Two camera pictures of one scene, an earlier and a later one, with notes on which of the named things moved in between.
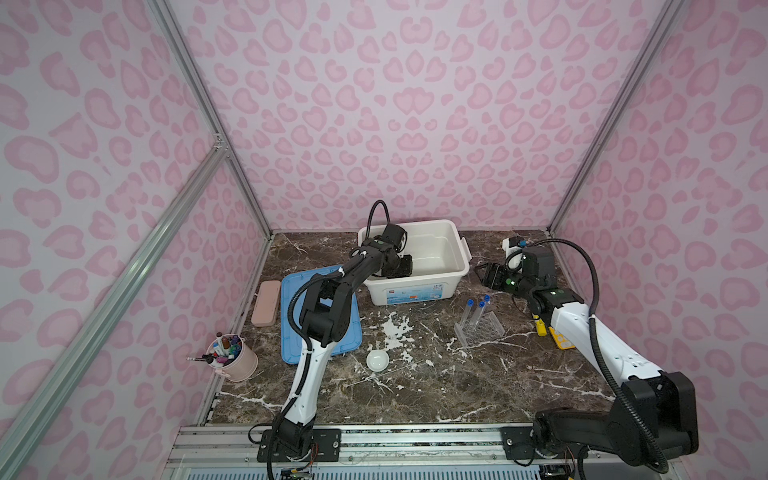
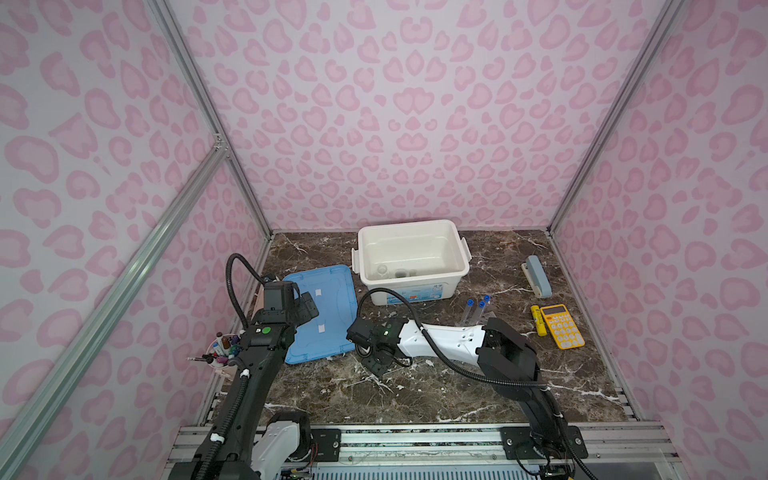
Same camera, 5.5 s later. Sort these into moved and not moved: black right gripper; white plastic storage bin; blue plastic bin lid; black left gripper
Moved: black right gripper; black left gripper
Not moved: blue plastic bin lid; white plastic storage bin
